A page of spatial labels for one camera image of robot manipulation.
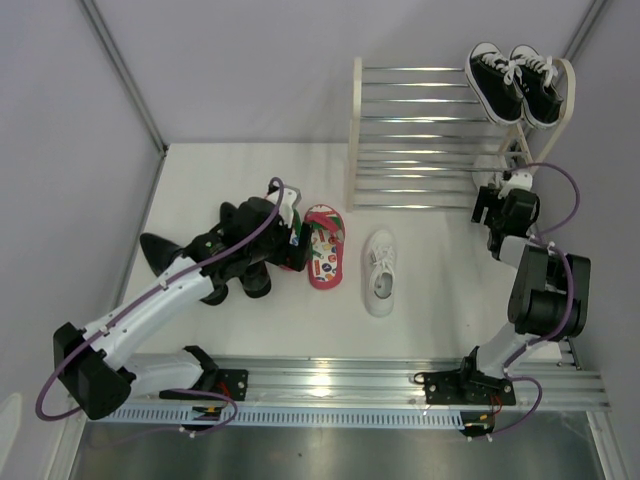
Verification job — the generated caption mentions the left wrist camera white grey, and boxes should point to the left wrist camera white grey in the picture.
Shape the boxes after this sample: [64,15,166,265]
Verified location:
[265,185,301,227]

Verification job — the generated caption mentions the right aluminium frame post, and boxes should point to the right aluminium frame post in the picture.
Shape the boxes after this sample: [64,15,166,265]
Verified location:
[561,0,613,66]

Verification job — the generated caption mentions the slotted grey cable duct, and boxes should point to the slotted grey cable duct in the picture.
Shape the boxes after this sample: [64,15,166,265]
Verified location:
[104,405,489,430]

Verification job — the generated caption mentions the left black canvas sneaker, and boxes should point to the left black canvas sneaker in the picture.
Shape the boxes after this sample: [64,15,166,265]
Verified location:
[465,42,523,126]

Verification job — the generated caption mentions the cream shoe rack chrome bars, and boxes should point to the cream shoe rack chrome bars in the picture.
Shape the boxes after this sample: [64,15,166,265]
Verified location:
[345,58,576,211]

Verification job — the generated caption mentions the aluminium frame post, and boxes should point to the aluminium frame post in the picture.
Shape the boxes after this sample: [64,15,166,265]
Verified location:
[76,0,167,157]
[561,0,613,66]

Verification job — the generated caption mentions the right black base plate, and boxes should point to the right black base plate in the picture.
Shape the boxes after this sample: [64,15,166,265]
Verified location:
[424,371,516,406]

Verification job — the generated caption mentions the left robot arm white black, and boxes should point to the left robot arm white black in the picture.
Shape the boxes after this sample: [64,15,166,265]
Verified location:
[53,187,310,420]

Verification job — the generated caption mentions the black canvas sneaker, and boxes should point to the black canvas sneaker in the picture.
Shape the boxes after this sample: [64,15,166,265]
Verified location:
[510,45,564,129]
[465,42,523,126]

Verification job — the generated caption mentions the aluminium mounting rail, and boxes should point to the aluminium mounting rail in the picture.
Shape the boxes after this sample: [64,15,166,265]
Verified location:
[124,353,611,414]

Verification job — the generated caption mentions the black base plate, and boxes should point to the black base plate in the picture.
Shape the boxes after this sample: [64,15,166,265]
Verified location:
[424,371,516,406]
[213,369,249,401]

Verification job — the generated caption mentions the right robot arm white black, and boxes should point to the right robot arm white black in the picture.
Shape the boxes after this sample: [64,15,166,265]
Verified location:
[455,186,591,405]

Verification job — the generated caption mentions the right black canvas sneaker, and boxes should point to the right black canvas sneaker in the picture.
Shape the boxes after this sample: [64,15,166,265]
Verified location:
[510,45,564,129]

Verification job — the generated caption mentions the white sneaker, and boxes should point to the white sneaker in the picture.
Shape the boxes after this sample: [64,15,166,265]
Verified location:
[471,155,505,189]
[362,229,396,318]

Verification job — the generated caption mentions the left aluminium frame post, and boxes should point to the left aluminium frame post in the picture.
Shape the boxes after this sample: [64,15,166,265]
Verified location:
[76,0,167,157]

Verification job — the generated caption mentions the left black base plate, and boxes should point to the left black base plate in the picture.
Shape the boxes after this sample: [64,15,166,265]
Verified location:
[213,369,249,401]

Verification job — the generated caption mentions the red green flip-flop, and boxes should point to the red green flip-flop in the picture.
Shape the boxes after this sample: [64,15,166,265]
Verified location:
[304,204,346,290]
[280,209,311,272]

